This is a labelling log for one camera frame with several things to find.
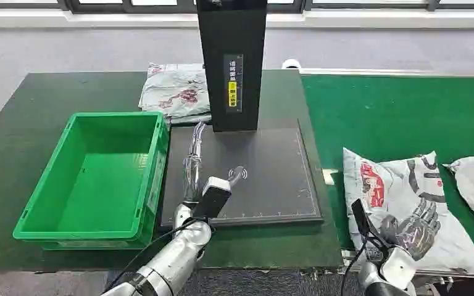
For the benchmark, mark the black yellow column label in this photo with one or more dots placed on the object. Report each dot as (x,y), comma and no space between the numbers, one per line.
(233,90)

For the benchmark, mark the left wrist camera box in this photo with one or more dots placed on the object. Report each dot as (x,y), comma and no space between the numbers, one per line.
(214,196)

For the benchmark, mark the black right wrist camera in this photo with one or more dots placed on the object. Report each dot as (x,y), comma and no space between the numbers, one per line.
(360,218)

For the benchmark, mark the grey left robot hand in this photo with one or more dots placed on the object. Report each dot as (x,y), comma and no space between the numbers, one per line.
(193,175)

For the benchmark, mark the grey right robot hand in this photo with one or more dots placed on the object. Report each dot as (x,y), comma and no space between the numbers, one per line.
(415,233)

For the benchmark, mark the black scanner base plate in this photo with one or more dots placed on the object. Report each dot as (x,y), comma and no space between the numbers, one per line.
(269,184)

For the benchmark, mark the green plastic crate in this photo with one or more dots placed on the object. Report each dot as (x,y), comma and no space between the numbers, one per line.
(98,184)

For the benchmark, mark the grey parcel red black print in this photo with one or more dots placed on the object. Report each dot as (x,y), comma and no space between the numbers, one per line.
(388,192)

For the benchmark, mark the white round cap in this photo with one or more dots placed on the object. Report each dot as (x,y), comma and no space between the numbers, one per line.
(291,64)

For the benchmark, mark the grey parcel with red print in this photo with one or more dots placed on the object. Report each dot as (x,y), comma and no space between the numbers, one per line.
(171,90)

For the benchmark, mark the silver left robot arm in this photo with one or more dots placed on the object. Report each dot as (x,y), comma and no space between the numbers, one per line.
(175,253)

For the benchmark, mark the green belt conveyor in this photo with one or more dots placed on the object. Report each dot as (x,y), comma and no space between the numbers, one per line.
(384,114)

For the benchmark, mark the black scanner column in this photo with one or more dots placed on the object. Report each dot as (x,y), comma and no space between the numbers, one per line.
(214,81)

